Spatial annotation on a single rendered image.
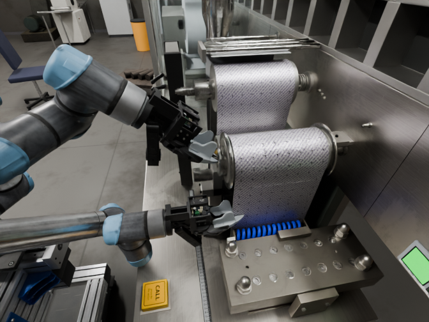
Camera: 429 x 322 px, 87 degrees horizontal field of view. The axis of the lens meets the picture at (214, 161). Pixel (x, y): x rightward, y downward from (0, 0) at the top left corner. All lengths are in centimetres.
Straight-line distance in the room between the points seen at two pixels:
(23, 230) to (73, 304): 105
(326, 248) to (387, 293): 134
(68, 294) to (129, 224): 114
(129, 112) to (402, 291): 201
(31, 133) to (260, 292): 57
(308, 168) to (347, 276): 29
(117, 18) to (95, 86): 786
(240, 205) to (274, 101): 33
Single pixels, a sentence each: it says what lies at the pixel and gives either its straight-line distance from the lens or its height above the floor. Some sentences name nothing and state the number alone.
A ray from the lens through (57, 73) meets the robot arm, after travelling 45.
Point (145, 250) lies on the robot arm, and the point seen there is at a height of 103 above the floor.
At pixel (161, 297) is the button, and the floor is 92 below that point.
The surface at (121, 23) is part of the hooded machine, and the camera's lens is 828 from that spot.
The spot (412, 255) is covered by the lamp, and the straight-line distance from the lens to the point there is 63.
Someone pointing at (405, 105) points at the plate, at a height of 142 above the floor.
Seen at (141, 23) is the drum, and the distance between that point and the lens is 649.
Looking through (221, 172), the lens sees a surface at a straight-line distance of 56.
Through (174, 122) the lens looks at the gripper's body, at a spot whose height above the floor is 139.
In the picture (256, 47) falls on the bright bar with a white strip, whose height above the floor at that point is 145.
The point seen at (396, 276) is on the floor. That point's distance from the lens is 217.
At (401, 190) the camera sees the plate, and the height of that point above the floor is 128.
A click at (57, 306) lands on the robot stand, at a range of 172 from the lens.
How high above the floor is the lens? 163
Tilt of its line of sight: 40 degrees down
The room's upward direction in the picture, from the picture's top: straight up
